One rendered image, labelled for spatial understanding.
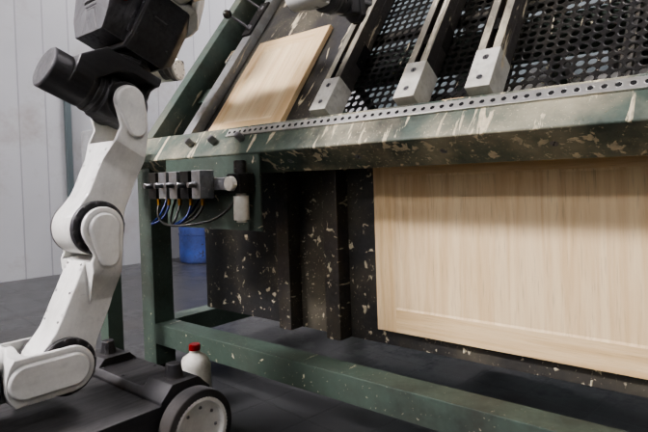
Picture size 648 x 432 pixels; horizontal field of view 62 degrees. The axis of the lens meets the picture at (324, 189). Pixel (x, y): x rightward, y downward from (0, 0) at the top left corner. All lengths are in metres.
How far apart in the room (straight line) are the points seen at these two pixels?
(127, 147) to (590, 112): 1.12
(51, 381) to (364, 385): 0.78
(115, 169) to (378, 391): 0.92
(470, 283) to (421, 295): 0.16
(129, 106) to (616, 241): 1.26
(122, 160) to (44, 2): 3.75
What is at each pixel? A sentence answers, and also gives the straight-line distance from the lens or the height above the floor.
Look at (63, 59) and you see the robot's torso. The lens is 1.54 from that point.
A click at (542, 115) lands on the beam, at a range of 1.21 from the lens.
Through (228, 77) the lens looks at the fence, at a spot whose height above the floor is 1.14.
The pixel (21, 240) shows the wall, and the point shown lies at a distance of 4.95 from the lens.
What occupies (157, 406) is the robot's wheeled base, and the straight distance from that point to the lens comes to 1.52.
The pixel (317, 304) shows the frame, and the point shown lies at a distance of 1.92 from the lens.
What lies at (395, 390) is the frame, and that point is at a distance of 1.50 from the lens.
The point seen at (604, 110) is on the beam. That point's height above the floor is 0.84.
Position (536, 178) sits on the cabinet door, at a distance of 1.46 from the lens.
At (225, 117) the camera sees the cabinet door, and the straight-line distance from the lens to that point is 2.03.
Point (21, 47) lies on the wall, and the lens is 5.07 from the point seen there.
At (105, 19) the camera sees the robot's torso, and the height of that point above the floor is 1.16.
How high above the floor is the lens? 0.73
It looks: 1 degrees down
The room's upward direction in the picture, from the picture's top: 2 degrees counter-clockwise
